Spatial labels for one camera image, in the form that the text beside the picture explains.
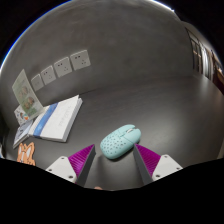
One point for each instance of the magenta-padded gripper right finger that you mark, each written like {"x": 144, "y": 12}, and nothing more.
{"x": 151, "y": 161}

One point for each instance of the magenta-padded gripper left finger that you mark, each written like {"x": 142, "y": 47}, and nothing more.
{"x": 75, "y": 161}

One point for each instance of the light teal computer mouse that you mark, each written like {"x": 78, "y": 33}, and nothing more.
{"x": 119, "y": 141}

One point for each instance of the orange corgi-shaped mouse pad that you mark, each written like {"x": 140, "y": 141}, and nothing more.
{"x": 26, "y": 154}

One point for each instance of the white book with blue band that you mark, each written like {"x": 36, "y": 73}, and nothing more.
{"x": 60, "y": 120}

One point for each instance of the grey striped book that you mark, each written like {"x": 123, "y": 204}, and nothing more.
{"x": 22, "y": 132}

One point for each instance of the dark framed glass door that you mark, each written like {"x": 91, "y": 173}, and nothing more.
{"x": 203, "y": 56}

